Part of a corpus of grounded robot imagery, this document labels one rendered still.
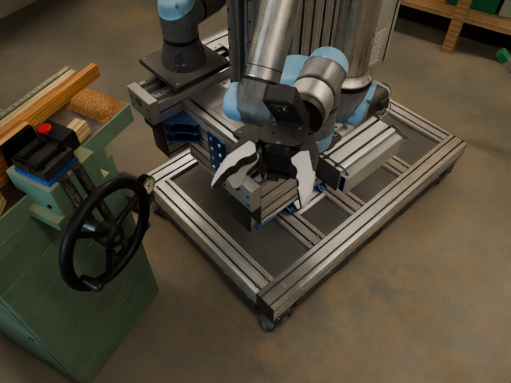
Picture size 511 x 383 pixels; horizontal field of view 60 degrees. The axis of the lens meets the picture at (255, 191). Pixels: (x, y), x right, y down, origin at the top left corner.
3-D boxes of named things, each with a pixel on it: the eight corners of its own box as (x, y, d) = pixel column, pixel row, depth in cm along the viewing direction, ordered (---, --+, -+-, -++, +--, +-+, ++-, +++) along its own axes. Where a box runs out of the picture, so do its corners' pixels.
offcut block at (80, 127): (80, 143, 113) (75, 131, 110) (69, 140, 114) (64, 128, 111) (90, 132, 116) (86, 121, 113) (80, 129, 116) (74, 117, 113)
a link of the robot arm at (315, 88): (334, 80, 71) (285, 74, 73) (325, 96, 68) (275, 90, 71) (334, 118, 76) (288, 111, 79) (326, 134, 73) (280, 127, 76)
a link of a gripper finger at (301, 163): (325, 225, 60) (309, 178, 67) (324, 196, 56) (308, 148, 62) (302, 229, 60) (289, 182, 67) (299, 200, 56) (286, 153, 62)
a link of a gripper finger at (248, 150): (219, 210, 65) (268, 178, 68) (211, 182, 60) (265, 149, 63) (207, 198, 66) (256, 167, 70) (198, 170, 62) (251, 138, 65)
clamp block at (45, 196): (62, 219, 101) (48, 193, 94) (19, 197, 105) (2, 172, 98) (105, 176, 110) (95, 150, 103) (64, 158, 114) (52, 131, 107)
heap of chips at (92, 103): (104, 123, 118) (100, 112, 115) (64, 107, 122) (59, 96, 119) (125, 104, 123) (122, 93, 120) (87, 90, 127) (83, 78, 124)
